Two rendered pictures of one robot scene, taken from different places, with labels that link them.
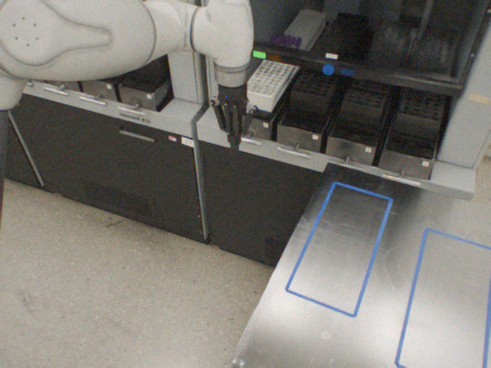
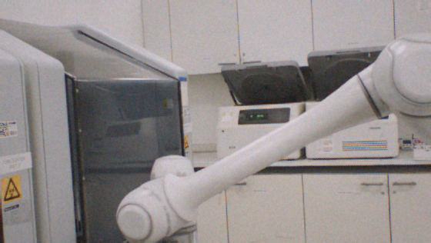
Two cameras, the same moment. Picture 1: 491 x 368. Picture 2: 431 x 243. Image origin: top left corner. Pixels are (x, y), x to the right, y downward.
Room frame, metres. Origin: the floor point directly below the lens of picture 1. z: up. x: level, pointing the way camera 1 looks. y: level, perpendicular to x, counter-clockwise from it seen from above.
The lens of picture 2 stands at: (0.97, 1.26, 1.35)
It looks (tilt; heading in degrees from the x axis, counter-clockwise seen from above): 3 degrees down; 266
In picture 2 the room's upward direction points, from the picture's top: 3 degrees counter-clockwise
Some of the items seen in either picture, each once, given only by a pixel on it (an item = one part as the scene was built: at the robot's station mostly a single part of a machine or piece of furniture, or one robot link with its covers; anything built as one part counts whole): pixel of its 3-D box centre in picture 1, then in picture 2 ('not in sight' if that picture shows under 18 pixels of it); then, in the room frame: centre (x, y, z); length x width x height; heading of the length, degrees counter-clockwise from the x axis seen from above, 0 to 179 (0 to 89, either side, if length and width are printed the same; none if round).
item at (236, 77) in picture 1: (232, 70); (177, 238); (0.99, 0.03, 1.03); 0.09 x 0.09 x 0.06
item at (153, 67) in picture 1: (146, 64); not in sight; (1.33, 0.32, 0.85); 0.12 x 0.02 x 0.06; 67
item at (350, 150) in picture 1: (373, 90); not in sight; (1.27, -0.42, 0.78); 0.73 x 0.14 x 0.09; 157
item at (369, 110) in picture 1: (360, 112); not in sight; (1.05, -0.33, 0.85); 0.12 x 0.02 x 0.06; 66
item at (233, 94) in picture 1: (232, 95); not in sight; (0.98, 0.03, 0.96); 0.08 x 0.07 x 0.09; 67
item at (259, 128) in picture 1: (285, 73); not in sight; (1.39, -0.14, 0.78); 0.73 x 0.14 x 0.09; 157
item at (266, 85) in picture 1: (272, 78); not in sight; (1.26, -0.09, 0.83); 0.30 x 0.10 x 0.06; 157
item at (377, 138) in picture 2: not in sight; (352, 101); (-0.18, -2.30, 1.24); 0.62 x 0.56 x 0.69; 67
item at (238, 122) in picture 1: (238, 118); not in sight; (0.98, 0.02, 0.89); 0.04 x 0.01 x 0.11; 157
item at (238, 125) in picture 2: not in sight; (266, 109); (0.36, -2.53, 1.22); 0.62 x 0.56 x 0.64; 65
